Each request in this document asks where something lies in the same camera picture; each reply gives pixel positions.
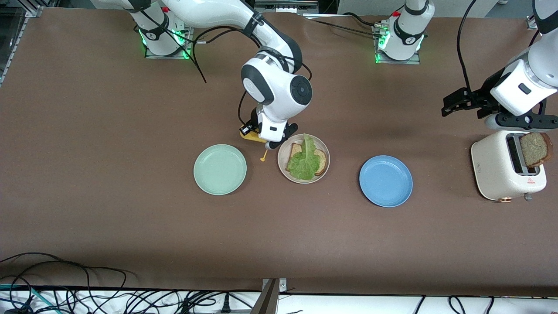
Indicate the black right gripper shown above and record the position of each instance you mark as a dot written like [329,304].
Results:
[253,125]

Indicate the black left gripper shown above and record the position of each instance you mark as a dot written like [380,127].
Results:
[489,90]

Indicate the yellow mustard squeeze bottle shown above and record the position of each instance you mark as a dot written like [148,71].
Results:
[255,137]

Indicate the green lettuce leaf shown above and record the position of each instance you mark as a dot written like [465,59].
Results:
[304,163]

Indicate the brown toast bread slice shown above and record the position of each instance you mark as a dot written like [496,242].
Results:
[322,159]
[535,149]

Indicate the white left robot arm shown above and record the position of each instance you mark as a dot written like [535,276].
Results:
[534,74]

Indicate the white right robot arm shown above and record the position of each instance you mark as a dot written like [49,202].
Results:
[279,87]

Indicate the mint green plate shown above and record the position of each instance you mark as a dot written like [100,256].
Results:
[220,170]

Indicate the beige plate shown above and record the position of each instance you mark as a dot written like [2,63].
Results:
[317,143]

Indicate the blue plate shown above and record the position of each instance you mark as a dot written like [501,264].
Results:
[386,181]

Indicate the cream white toaster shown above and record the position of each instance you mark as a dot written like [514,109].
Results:
[492,170]

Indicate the grey metal equipment box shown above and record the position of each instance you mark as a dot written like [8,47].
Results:
[285,6]

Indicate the black power plug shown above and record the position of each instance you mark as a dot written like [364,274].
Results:
[225,307]

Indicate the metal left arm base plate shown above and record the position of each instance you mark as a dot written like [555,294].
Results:
[399,62]

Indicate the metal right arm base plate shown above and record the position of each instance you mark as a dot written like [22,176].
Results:
[190,43]

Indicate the aluminium table frame rail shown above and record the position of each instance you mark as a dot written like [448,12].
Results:
[529,22]
[30,11]

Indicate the grey metal bracket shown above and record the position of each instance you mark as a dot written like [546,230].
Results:
[268,301]

